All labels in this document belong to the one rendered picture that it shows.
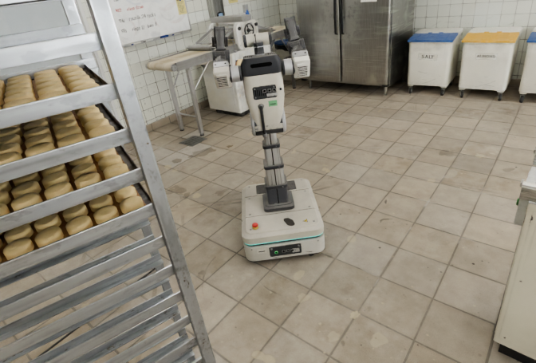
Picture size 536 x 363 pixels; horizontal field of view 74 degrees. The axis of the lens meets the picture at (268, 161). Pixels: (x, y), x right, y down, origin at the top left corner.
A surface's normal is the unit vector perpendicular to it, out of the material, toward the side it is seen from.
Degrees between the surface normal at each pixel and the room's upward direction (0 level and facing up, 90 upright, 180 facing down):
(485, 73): 94
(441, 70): 92
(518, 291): 90
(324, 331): 0
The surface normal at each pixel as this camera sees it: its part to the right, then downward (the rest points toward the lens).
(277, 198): 0.07, 0.45
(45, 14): 0.78, 0.20
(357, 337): -0.12, -0.88
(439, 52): -0.58, 0.45
